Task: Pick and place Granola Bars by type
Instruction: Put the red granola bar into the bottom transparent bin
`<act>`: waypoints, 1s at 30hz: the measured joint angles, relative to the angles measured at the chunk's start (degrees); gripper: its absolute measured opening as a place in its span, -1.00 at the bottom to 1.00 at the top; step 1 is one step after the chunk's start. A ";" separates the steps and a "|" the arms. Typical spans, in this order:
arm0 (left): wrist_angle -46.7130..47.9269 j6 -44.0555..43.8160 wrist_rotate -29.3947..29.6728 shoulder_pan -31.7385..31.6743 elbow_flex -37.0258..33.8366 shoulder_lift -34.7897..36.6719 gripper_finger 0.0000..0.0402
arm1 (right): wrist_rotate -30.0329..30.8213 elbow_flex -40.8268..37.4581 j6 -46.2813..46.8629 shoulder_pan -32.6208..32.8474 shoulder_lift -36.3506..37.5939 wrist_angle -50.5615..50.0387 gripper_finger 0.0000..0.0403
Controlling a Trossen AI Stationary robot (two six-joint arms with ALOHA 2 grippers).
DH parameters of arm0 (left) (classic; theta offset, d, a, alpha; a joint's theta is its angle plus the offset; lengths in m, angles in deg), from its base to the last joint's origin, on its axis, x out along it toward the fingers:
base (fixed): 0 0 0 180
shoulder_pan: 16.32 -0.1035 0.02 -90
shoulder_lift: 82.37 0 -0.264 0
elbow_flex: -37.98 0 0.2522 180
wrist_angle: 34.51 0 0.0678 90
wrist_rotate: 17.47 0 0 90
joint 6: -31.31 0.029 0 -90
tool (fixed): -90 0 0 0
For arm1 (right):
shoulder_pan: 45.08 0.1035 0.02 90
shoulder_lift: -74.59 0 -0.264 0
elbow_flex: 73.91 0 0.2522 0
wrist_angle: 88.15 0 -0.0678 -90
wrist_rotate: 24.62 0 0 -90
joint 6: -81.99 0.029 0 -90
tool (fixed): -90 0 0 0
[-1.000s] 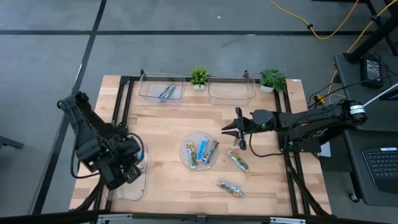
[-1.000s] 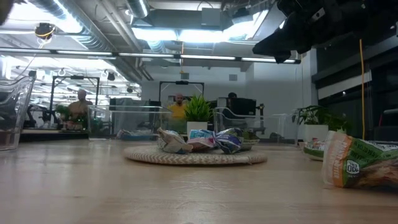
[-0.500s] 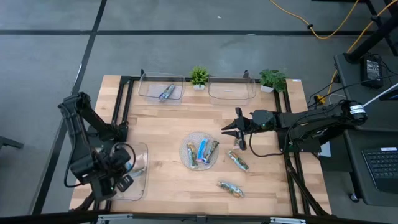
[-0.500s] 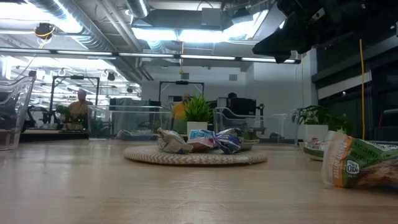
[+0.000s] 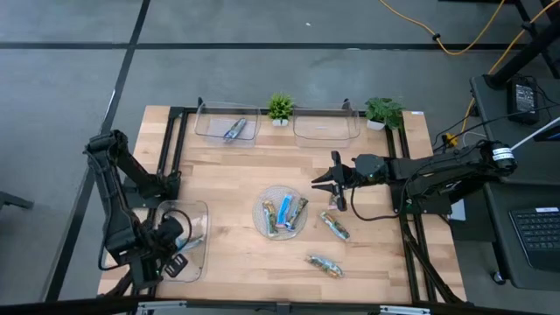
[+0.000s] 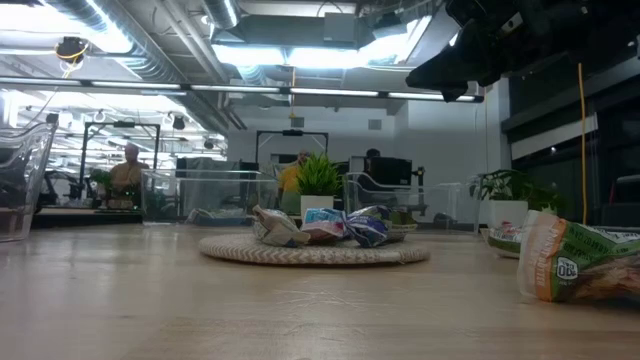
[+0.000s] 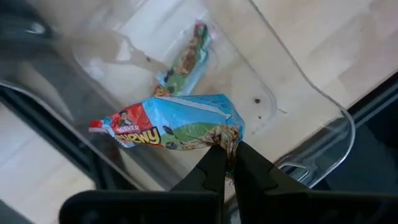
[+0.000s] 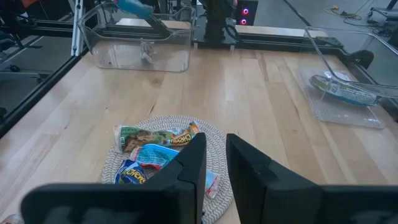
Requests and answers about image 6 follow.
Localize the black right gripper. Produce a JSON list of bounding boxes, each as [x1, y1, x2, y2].
[[404, 0, 552, 104]]

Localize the green granola bar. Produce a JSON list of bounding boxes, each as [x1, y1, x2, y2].
[[516, 209, 640, 304], [388, 209, 419, 244], [487, 221, 525, 260]]

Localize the black floor stand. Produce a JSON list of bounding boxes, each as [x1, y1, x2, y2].
[[412, 165, 427, 206]]

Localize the black monitor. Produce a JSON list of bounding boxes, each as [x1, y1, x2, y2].
[[369, 157, 414, 188]]

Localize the clear plastic bin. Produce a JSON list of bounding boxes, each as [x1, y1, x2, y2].
[[139, 168, 280, 226], [0, 121, 58, 245], [342, 171, 482, 235]]

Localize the grey ceiling box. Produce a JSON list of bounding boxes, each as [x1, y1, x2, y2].
[[322, 12, 358, 45]]

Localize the long ceiling light strip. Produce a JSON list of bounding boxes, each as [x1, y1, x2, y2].
[[0, 76, 485, 104]]

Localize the leafy plant in white pot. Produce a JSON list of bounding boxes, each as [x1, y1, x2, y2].
[[468, 168, 569, 230]]

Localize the spiky plant in white pot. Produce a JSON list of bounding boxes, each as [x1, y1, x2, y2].
[[296, 151, 344, 220]]

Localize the dark chair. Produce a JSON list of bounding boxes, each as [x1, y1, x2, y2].
[[601, 173, 640, 227]]

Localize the small background plant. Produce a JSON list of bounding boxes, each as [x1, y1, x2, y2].
[[89, 168, 114, 189]]

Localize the black gantry frame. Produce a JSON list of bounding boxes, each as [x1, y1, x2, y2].
[[77, 121, 162, 199], [255, 129, 330, 167]]

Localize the round woven rope mat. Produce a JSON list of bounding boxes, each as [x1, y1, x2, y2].
[[197, 232, 432, 266]]

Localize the silver ventilation duct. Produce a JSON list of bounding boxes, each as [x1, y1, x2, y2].
[[44, 0, 241, 134]]

